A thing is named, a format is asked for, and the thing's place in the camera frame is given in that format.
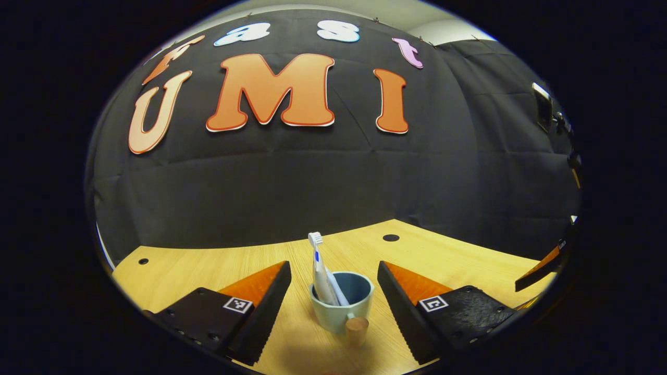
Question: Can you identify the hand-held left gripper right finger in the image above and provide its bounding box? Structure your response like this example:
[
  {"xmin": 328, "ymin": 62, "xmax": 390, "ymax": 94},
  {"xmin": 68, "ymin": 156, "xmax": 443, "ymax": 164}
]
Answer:
[{"xmin": 377, "ymin": 260, "xmax": 516, "ymax": 365}]

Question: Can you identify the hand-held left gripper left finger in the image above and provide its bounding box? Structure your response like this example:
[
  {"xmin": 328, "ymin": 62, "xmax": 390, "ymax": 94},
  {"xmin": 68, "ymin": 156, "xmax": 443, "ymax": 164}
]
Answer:
[{"xmin": 143, "ymin": 260, "xmax": 292, "ymax": 366}]

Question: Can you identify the light blue cup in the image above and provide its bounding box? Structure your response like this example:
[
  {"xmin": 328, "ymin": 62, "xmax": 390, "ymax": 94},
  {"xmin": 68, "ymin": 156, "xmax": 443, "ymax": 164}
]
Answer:
[{"xmin": 309, "ymin": 271, "xmax": 375, "ymax": 344}]

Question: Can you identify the white toothbrush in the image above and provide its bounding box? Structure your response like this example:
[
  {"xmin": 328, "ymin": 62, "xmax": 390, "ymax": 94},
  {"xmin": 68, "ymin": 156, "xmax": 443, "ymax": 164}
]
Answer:
[{"xmin": 308, "ymin": 232, "xmax": 350, "ymax": 306}]

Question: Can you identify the wooden desktop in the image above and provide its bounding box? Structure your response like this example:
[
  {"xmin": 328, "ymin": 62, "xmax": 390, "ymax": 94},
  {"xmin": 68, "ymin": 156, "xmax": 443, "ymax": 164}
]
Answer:
[{"xmin": 112, "ymin": 219, "xmax": 558, "ymax": 375}]

